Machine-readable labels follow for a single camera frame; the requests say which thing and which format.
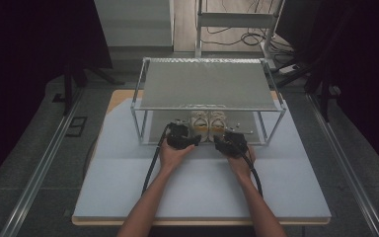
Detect white power strip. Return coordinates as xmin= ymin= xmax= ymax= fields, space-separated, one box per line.
xmin=277 ymin=63 xmax=301 ymax=75

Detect person's left hand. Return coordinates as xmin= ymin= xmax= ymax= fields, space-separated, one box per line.
xmin=158 ymin=139 xmax=195 ymax=173

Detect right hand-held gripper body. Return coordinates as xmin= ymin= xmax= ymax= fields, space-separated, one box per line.
xmin=217 ymin=129 xmax=250 ymax=160

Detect black floor cables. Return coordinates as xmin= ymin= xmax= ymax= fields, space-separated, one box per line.
xmin=200 ymin=0 xmax=297 ymax=55

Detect black tripod stand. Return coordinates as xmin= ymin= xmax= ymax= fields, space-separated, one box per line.
xmin=274 ymin=55 xmax=339 ymax=123
xmin=61 ymin=60 xmax=126 ymax=117

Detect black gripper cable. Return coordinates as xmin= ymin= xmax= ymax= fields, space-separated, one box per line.
xmin=230 ymin=139 xmax=265 ymax=198
xmin=141 ymin=121 xmax=174 ymax=196

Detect dark curtain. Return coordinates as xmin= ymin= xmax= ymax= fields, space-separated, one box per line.
xmin=274 ymin=0 xmax=379 ymax=182
xmin=0 ymin=0 xmax=114 ymax=196

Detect person's right hand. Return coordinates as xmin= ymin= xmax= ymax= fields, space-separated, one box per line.
xmin=226 ymin=145 xmax=258 ymax=181

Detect black floor socket frame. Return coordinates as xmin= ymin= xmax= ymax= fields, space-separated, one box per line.
xmin=64 ymin=116 xmax=89 ymax=138

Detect white cabinet panel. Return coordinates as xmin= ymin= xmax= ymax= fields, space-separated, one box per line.
xmin=93 ymin=0 xmax=176 ymax=49

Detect white metal stand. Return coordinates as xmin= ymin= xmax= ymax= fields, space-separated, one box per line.
xmin=194 ymin=0 xmax=286 ymax=59

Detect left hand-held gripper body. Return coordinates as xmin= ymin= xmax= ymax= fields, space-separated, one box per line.
xmin=166 ymin=120 xmax=194 ymax=151

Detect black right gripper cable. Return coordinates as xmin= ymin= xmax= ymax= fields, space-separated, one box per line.
xmin=230 ymin=139 xmax=265 ymax=198

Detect metal two-tier shoe rack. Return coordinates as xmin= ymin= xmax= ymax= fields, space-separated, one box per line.
xmin=130 ymin=56 xmax=287 ymax=146

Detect aluminium floor rail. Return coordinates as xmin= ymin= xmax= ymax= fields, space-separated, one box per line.
xmin=305 ymin=93 xmax=379 ymax=237
xmin=0 ymin=88 xmax=84 ymax=237

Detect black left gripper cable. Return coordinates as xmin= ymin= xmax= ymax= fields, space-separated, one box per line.
xmin=141 ymin=121 xmax=174 ymax=196

